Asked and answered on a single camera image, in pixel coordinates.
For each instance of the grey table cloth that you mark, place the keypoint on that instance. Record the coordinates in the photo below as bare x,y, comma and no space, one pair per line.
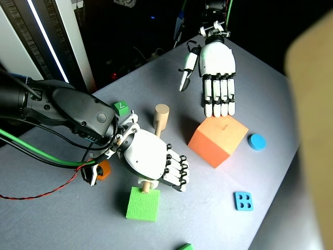
78,221

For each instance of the green textured square block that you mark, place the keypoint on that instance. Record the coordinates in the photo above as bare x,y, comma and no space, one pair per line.
143,205

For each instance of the blue round disc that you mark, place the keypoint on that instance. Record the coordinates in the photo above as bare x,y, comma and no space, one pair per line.
257,142

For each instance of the white cabinet panel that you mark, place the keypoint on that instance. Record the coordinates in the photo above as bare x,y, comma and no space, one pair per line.
70,39

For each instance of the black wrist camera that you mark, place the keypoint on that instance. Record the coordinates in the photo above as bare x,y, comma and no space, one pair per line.
91,174

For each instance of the large orange cube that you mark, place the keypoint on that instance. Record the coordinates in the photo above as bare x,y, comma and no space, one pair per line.
221,140

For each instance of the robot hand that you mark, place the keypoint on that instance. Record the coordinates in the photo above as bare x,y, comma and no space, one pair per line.
217,60
148,153

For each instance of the orange hexagon block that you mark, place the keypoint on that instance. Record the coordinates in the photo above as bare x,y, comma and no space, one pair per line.
105,170

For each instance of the blue square four-hole block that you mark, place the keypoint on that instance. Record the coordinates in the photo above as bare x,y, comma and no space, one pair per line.
243,201

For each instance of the small green number cube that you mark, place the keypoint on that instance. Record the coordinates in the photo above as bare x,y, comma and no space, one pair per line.
121,109

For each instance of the wooden mallet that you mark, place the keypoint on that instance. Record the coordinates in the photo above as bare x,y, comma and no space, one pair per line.
161,115

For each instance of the blurred tan board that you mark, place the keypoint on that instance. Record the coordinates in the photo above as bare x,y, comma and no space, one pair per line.
314,117

